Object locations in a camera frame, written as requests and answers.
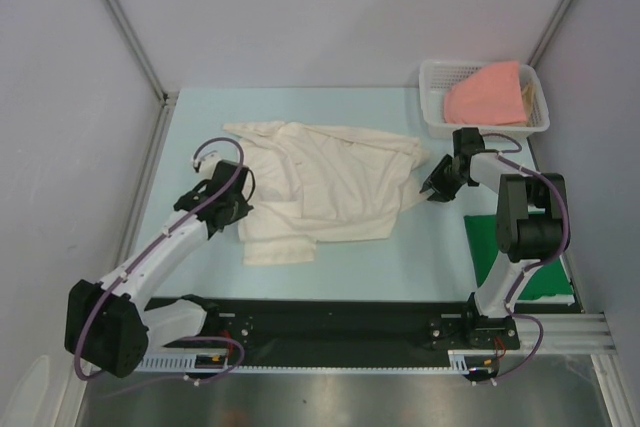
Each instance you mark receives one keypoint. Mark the pink t shirt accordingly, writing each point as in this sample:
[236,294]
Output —
[490,96]

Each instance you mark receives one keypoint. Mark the aluminium corner post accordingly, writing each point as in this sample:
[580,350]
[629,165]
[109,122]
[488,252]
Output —
[565,2]
[136,49]

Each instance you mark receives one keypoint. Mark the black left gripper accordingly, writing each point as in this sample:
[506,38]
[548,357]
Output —
[242,209]

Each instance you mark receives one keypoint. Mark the left aluminium corner post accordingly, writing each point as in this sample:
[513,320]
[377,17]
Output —
[136,49]

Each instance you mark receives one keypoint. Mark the cream white t shirt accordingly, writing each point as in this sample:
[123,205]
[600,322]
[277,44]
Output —
[323,184]

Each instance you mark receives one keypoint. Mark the right aluminium corner post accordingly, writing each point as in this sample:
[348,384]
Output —
[565,2]

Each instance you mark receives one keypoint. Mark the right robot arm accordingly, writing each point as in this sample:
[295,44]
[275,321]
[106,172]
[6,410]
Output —
[532,220]

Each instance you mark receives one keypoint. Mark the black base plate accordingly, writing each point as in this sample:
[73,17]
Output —
[320,320]

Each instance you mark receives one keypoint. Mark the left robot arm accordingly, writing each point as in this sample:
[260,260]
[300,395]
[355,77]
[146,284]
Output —
[108,323]

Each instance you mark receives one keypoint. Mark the beige t shirt in basket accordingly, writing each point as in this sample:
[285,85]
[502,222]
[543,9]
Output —
[528,98]

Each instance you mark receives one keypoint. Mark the white plastic basket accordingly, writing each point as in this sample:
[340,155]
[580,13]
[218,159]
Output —
[436,77]

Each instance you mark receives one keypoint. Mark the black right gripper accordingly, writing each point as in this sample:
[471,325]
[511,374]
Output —
[447,175]

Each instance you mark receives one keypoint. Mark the aluminium frame rail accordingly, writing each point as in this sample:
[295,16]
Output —
[553,333]

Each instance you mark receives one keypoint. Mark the white slotted cable duct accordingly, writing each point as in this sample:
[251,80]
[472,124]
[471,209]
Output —
[190,362]

